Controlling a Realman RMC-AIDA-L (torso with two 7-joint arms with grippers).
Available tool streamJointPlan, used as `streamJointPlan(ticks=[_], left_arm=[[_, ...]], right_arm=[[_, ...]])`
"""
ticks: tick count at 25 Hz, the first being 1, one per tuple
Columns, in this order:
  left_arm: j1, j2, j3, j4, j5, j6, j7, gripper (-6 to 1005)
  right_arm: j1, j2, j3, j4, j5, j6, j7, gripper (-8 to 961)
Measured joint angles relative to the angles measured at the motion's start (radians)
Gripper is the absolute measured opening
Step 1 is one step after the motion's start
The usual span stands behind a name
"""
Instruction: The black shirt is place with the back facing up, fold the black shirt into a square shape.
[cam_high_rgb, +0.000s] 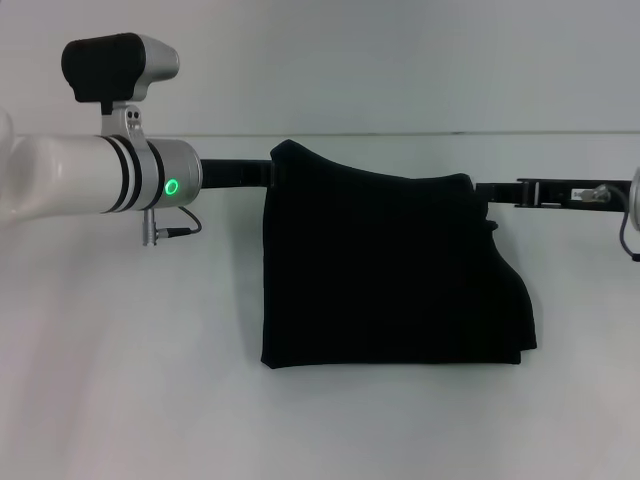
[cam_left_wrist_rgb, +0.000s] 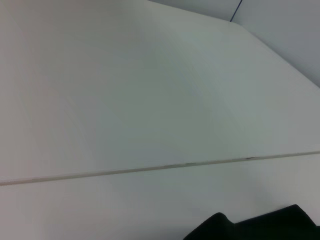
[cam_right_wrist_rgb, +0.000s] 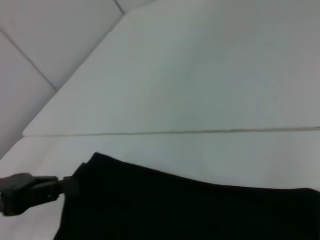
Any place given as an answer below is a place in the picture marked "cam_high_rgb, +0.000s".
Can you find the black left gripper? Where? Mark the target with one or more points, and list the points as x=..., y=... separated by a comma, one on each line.
x=235, y=173

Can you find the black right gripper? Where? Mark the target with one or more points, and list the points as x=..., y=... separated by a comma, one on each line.
x=575, y=192

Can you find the black t-shirt with FREE print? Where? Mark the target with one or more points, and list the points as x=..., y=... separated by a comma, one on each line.
x=390, y=270

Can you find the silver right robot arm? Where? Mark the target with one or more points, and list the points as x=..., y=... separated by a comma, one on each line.
x=635, y=197

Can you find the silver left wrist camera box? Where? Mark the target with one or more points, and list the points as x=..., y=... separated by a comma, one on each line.
x=120, y=70

